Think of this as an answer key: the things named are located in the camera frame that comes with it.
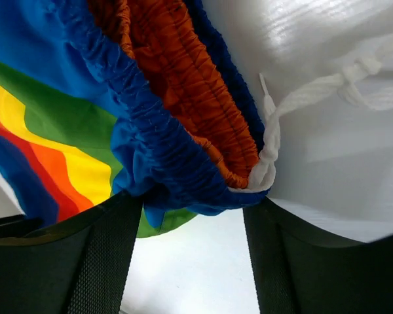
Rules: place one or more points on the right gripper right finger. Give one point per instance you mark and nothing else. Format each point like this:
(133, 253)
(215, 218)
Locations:
(301, 268)

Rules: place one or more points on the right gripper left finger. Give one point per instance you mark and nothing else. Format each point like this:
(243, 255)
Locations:
(79, 265)

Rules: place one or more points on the rainbow striped shorts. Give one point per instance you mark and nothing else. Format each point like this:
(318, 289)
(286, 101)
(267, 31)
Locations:
(197, 106)

